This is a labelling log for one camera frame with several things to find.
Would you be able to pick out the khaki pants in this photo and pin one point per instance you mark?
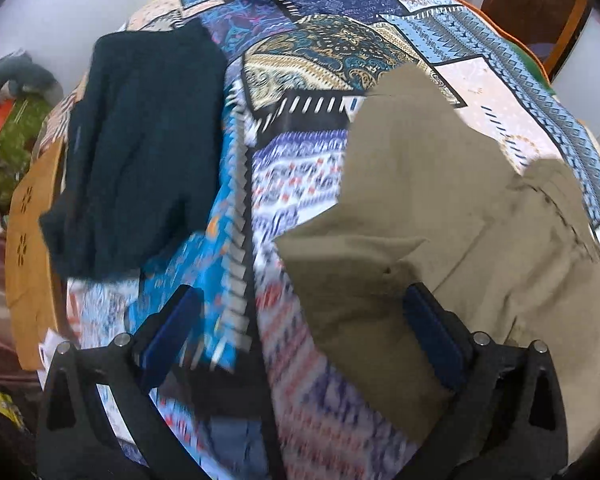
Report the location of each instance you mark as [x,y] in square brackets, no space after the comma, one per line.
[430,210]

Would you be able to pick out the yellow packet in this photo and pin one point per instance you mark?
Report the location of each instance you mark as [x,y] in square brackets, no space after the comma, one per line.
[7,410]

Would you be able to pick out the grey plush toy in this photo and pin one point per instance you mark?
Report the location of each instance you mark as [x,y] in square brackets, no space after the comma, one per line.
[20,77]

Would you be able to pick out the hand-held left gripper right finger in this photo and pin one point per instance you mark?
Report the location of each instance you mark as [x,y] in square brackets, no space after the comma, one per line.
[432,330]

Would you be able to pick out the wooden lap desk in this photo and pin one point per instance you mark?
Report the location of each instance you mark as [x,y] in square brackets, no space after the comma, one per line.
[30,260]

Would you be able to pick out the dark navy garment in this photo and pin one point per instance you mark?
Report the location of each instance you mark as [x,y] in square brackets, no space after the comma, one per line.
[140,150]

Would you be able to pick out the blue patchwork blanket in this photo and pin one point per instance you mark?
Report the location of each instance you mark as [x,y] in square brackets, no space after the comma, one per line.
[300,170]

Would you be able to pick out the green fabric basket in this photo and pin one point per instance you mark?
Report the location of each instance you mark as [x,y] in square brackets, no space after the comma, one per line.
[10,160]

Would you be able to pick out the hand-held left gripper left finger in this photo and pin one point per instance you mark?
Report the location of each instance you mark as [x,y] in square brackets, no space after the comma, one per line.
[172,330]

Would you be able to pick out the brown wooden door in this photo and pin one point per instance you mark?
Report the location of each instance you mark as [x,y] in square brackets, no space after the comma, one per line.
[530,5]

